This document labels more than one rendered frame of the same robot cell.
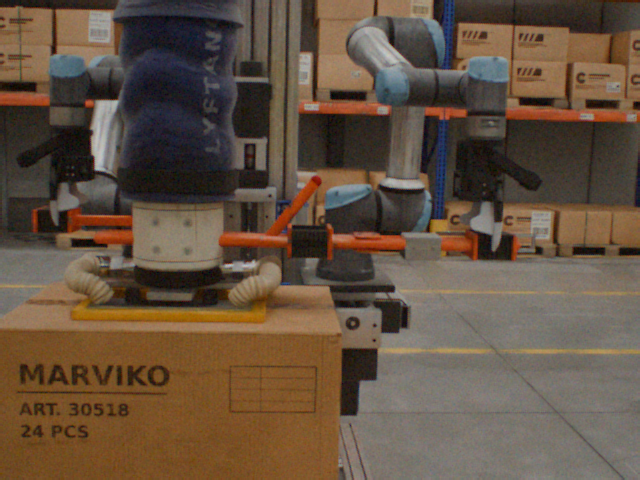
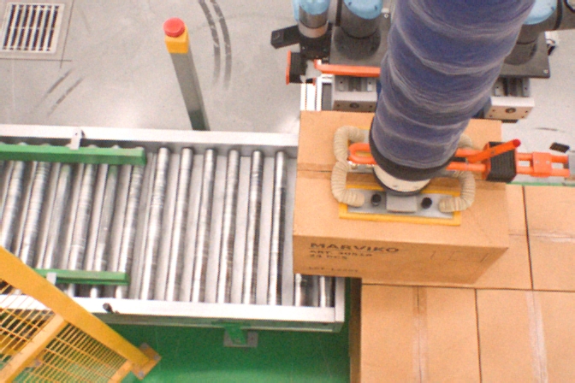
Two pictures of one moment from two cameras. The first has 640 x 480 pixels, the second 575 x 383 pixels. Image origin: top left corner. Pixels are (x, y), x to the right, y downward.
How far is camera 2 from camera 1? 1.68 m
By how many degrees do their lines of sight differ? 59
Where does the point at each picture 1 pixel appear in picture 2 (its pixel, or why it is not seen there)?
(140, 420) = (377, 257)
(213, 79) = (458, 130)
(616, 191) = not seen: outside the picture
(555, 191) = not seen: outside the picture
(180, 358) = (406, 247)
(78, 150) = (322, 44)
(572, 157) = not seen: outside the picture
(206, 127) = (445, 150)
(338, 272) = (508, 59)
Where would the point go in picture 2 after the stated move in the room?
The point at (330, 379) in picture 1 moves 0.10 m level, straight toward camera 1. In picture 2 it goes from (494, 256) to (494, 290)
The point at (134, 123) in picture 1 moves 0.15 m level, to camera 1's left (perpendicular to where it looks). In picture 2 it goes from (391, 144) to (328, 137)
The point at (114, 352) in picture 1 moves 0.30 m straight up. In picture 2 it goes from (367, 244) to (380, 206)
